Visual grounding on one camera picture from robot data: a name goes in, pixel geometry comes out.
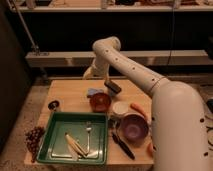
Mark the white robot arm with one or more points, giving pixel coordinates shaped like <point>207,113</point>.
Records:
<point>179,135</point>

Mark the orange fruit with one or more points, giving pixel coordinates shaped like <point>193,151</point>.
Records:
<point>150,149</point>

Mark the blue sponge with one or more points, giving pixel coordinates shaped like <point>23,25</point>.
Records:
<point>92,91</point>

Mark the black handled knife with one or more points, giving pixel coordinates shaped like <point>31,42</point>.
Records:
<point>123,146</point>

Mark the orange carrot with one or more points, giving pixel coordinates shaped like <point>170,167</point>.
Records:
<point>139,109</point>

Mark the grey metal shelf beam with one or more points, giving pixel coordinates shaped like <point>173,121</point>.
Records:
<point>148,58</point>

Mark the small black cup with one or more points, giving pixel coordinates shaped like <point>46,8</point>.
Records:
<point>54,105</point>

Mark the small white bowl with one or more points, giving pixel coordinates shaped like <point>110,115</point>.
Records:
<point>120,108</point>

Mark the bunch of red grapes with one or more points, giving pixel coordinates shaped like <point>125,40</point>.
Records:
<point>32,141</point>

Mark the purple bowl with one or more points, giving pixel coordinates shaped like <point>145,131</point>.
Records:
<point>134,127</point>

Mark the silver fork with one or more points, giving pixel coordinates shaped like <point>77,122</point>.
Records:
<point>88,129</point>

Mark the black rectangular block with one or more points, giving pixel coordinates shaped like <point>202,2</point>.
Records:
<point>112,86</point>

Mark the cream banana peel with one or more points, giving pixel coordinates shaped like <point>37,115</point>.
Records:
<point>75,145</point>

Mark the green plastic tray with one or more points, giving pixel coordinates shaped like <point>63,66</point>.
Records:
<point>55,149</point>

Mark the orange bowl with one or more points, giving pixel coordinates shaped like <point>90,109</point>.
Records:
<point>100,102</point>

